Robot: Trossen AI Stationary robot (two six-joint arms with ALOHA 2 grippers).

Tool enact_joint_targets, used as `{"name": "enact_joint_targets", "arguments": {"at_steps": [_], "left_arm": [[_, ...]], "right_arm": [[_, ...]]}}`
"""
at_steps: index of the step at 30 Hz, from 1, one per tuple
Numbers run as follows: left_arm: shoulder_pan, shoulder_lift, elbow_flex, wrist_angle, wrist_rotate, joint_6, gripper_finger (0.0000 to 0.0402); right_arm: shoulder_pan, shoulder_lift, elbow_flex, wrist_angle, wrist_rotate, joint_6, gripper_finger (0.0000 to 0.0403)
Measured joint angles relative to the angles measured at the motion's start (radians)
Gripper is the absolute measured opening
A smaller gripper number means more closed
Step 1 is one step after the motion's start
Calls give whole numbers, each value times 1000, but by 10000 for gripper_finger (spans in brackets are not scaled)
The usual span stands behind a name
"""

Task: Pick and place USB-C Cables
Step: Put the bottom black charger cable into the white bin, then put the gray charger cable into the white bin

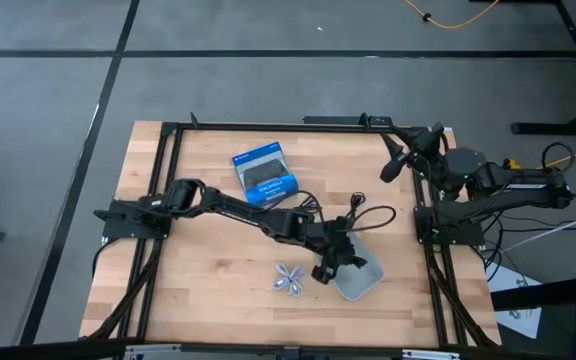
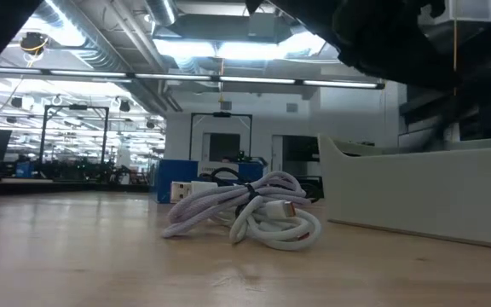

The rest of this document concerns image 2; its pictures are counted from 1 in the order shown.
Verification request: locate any long background workbench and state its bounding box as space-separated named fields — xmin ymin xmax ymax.
xmin=0 ymin=177 xmax=151 ymax=198

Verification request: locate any white cable orange connector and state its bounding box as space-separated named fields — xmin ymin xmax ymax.
xmin=228 ymin=194 xmax=323 ymax=252

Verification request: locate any cream plastic bin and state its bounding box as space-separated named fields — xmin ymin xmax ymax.
xmin=317 ymin=132 xmax=491 ymax=252

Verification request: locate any black USB-C cable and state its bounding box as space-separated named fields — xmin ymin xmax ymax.
xmin=198 ymin=166 xmax=268 ymax=188

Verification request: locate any lavender braided USB cable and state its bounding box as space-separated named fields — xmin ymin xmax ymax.
xmin=162 ymin=170 xmax=314 ymax=239

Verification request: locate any black round ceiling fixture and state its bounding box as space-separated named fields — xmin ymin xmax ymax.
xmin=19 ymin=32 xmax=50 ymax=56

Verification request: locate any blue DualShock controller box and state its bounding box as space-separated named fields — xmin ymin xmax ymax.
xmin=155 ymin=159 xmax=268 ymax=205

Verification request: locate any long ceiling light bar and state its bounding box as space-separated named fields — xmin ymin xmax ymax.
xmin=0 ymin=67 xmax=386 ymax=90

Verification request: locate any black metal workcell frame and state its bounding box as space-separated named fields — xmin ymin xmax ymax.
xmin=188 ymin=112 xmax=254 ymax=161
xmin=38 ymin=104 xmax=110 ymax=165

